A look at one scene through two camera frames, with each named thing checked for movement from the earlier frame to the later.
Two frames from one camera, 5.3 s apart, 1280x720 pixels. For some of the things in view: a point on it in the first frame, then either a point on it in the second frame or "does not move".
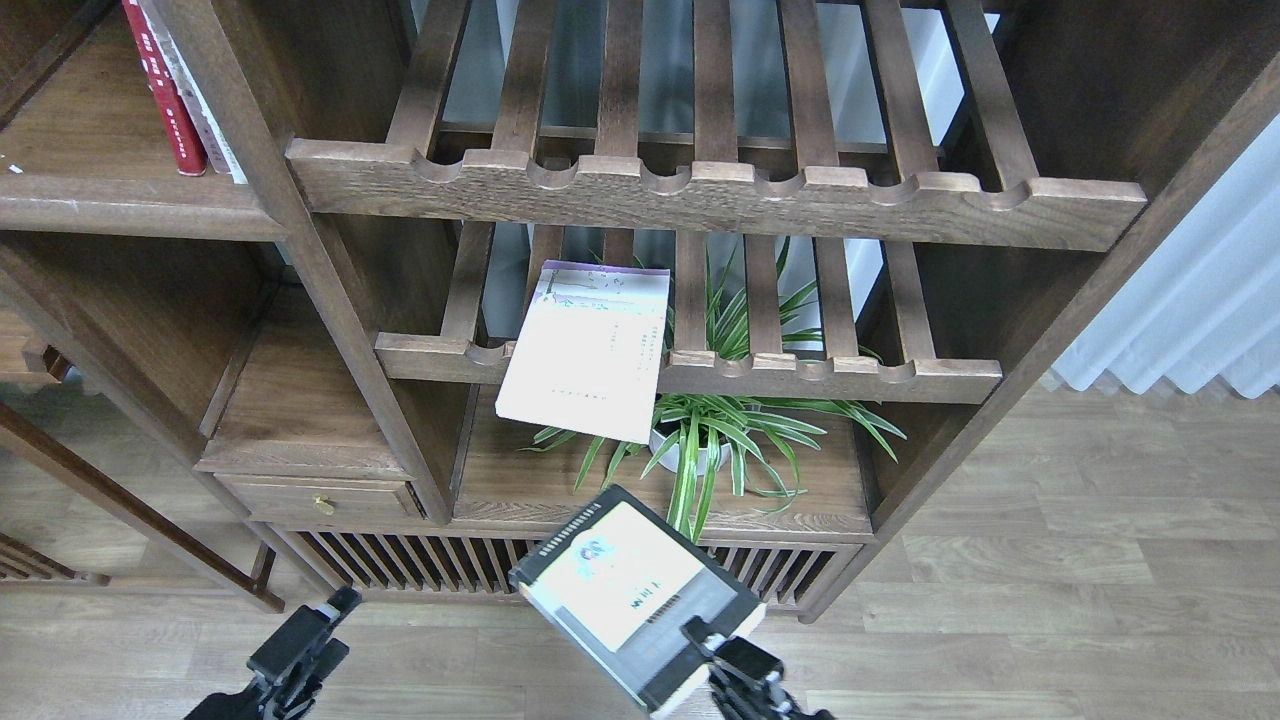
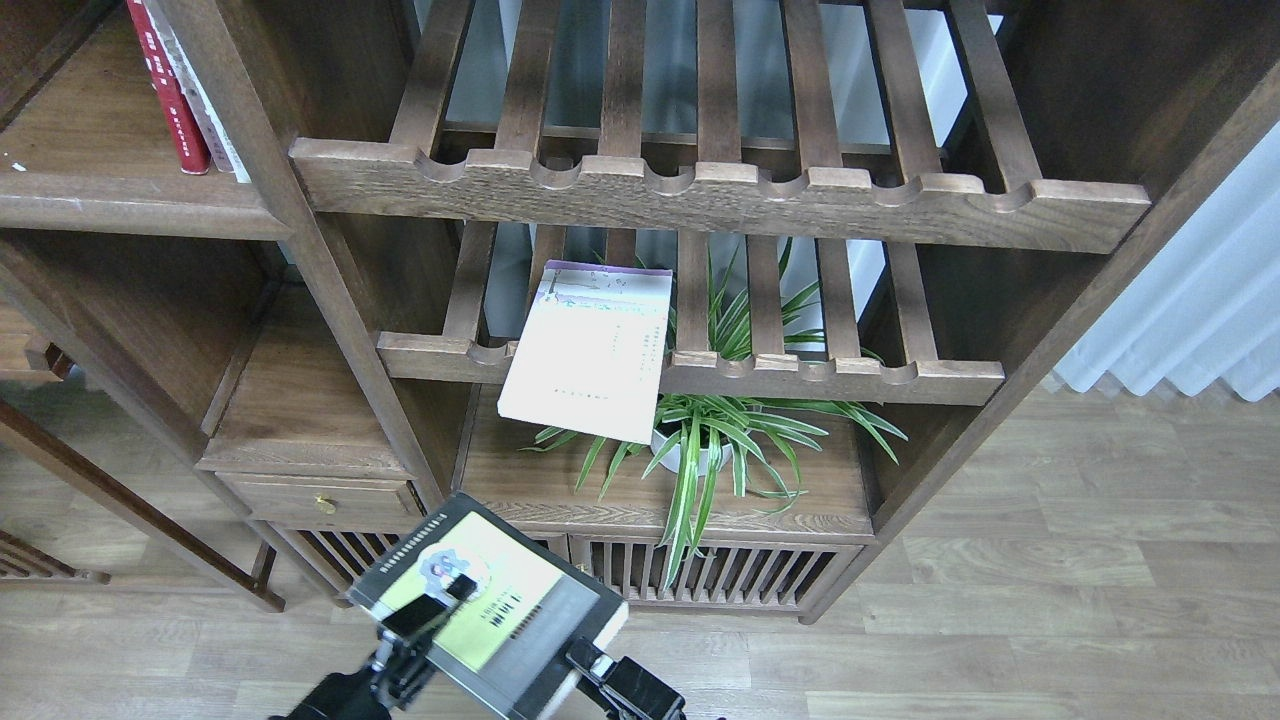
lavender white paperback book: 587,354 does not move
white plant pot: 672,458 does not move
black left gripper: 293,693 -> 397,670
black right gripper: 741,659 -> 630,690
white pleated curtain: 1206,306 does not move
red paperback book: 187,148 does not move
